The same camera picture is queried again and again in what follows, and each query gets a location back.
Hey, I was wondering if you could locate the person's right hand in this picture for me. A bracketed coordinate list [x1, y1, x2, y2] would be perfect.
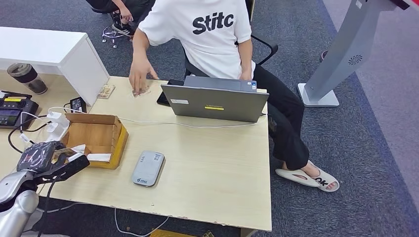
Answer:
[128, 57, 160, 97]

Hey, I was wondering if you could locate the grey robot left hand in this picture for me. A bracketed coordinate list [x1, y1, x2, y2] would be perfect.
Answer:
[16, 140, 78, 174]

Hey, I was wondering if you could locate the patterned room key card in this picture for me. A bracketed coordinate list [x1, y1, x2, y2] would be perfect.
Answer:
[54, 148, 78, 158]

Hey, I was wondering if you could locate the patterned coaster card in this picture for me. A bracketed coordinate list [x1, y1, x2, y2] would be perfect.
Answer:
[96, 84, 116, 99]

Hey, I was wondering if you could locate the seated person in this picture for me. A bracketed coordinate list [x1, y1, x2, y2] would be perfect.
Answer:
[128, 0, 340, 193]

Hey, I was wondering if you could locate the white flat paper card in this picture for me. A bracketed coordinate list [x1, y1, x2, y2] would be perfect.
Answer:
[86, 153, 112, 162]

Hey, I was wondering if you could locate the background person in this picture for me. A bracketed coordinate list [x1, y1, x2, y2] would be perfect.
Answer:
[85, 0, 156, 37]

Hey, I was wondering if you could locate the grey card reader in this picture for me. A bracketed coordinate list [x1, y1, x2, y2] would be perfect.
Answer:
[131, 150, 166, 188]

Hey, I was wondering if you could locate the black smartphone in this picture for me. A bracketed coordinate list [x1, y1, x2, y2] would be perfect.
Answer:
[156, 79, 185, 107]

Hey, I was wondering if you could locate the grey laptop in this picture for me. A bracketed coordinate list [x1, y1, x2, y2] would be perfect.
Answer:
[160, 76, 270, 123]

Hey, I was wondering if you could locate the purple chair base with casters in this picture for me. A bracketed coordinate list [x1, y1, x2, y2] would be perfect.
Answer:
[101, 25, 133, 49]

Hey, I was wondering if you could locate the black remote controller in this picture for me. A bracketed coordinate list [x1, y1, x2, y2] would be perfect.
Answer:
[0, 90, 40, 130]

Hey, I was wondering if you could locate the cardboard box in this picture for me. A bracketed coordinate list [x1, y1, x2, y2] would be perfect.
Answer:
[60, 113, 129, 170]

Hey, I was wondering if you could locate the black power adapter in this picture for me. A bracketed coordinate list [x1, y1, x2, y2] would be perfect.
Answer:
[64, 96, 88, 115]

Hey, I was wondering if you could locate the dark coffee tumbler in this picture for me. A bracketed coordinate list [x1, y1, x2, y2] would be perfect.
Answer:
[7, 63, 48, 95]

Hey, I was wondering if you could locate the white cabinet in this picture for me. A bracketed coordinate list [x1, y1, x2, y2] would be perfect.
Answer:
[0, 26, 110, 107]

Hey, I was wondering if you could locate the grey kiosk stand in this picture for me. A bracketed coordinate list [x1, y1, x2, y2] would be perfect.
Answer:
[297, 0, 412, 108]

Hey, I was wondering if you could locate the beige sandal with print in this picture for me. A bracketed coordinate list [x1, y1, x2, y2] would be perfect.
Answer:
[307, 160, 340, 193]

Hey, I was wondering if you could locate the yellow floor tape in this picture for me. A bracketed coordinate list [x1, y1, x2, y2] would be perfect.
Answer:
[150, 229, 197, 237]

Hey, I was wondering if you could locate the black plug cable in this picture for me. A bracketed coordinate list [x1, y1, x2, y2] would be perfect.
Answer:
[7, 114, 54, 155]

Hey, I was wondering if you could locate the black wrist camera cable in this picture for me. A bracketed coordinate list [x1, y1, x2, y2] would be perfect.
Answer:
[37, 176, 59, 237]

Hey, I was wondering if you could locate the grey power strip cable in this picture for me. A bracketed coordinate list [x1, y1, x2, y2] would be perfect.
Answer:
[36, 202, 81, 214]

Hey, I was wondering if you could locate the white dangling cable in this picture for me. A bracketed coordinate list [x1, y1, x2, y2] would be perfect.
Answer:
[114, 207, 170, 237]

